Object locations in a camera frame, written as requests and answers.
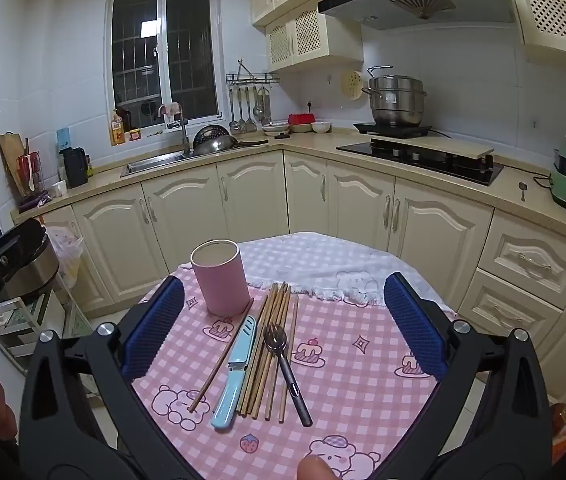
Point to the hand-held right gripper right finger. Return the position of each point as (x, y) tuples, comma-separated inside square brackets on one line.
[(415, 330)]

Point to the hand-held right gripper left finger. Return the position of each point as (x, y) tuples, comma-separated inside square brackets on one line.
[(155, 330)]

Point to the wooden chopstick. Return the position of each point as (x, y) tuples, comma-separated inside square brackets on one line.
[(213, 370)]

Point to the pink cylindrical utensil cup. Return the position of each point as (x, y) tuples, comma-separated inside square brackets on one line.
[(220, 285)]

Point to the light blue sheathed knife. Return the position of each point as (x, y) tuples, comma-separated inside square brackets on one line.
[(233, 370)]

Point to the bundle of wooden chopsticks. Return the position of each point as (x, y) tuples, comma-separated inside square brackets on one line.
[(263, 395)]

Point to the black metal fork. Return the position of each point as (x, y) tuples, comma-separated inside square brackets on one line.
[(285, 370)]

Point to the person's right hand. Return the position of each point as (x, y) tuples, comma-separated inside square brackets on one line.
[(315, 470)]

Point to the silver black rice cooker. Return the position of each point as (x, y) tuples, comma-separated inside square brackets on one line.
[(33, 270)]

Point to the metal storage rack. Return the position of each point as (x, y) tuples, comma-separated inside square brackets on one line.
[(18, 325)]

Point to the purple cloth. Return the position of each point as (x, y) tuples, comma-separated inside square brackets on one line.
[(33, 202)]

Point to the white plastic bag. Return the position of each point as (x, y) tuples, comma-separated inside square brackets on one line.
[(65, 252)]

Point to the red utensil holder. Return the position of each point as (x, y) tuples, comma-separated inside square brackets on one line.
[(29, 172)]

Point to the small white cup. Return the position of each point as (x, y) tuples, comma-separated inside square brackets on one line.
[(59, 189)]

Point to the cream cabinet drawer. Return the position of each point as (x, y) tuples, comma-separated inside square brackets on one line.
[(533, 252), (508, 307)]

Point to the wooden cutting board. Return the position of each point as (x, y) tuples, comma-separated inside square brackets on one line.
[(9, 160)]

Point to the pink checkered tablecloth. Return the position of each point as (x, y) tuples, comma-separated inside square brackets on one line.
[(353, 410)]

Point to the black kettle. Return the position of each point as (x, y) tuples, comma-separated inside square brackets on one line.
[(75, 167)]

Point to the small dark bottle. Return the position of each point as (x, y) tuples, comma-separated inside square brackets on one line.
[(89, 166)]

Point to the light blue box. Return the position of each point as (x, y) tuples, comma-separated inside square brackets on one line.
[(64, 139)]

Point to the steel kitchen sink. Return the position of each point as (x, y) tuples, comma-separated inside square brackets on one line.
[(153, 165)]

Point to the row of cream cabinet doors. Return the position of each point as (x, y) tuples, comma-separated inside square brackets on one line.
[(253, 195)]

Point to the black glass gas hob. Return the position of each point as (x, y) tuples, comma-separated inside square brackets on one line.
[(413, 160)]

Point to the yellow seasoning package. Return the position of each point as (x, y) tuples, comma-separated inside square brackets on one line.
[(117, 130)]

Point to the small metal spoon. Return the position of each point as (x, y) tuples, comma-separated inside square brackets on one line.
[(522, 187)]

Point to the beige cutting board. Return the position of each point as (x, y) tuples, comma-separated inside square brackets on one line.
[(443, 147)]

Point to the small red yellow box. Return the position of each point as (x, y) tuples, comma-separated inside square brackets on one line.
[(135, 134)]

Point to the steel wok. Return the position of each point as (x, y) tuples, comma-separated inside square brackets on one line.
[(223, 146)]

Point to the steel kitchen faucet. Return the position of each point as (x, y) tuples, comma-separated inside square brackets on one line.
[(183, 135)]

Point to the black induction cooker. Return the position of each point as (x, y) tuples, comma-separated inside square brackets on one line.
[(393, 129)]

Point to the steel colander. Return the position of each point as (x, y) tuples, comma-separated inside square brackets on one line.
[(208, 132)]

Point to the beige kitchen countertop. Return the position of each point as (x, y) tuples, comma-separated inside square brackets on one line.
[(313, 147)]

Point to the pink cloth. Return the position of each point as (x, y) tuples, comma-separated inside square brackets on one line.
[(170, 110)]

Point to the hanging steel cooking utensil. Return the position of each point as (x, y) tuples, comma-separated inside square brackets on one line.
[(251, 124), (242, 124), (233, 122), (265, 110)]

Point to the white bowl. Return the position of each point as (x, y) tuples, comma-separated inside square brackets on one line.
[(321, 127)]

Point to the steel steamer pot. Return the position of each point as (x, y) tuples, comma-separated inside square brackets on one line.
[(395, 105)]

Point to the beige bowl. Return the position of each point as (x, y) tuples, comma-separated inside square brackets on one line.
[(300, 129)]

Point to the stack of plates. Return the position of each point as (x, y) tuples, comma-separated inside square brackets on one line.
[(275, 127)]

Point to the red container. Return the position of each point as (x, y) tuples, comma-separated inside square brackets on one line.
[(301, 118)]

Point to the round yellow steamer mat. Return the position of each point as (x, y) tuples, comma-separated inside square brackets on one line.
[(351, 85)]

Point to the metal tongs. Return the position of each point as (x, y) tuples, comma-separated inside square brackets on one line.
[(241, 67)]

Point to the barred kitchen window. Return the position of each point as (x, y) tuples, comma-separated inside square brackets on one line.
[(188, 50)]

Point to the wall socket with plug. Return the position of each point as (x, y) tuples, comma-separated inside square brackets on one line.
[(313, 105)]

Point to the wall mounted utensil rack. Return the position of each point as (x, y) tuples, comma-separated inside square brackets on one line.
[(253, 79)]

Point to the cream lattice door wall cabinet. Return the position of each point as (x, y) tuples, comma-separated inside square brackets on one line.
[(308, 40)]

